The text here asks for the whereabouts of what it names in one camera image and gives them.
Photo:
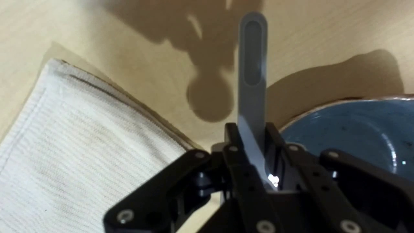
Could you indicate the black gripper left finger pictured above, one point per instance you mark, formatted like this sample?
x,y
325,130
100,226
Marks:
x,y
202,189

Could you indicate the blue speckled bowl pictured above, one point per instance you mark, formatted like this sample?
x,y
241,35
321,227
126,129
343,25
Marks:
x,y
362,130

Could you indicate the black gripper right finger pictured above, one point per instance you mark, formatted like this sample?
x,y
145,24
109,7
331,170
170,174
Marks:
x,y
344,195

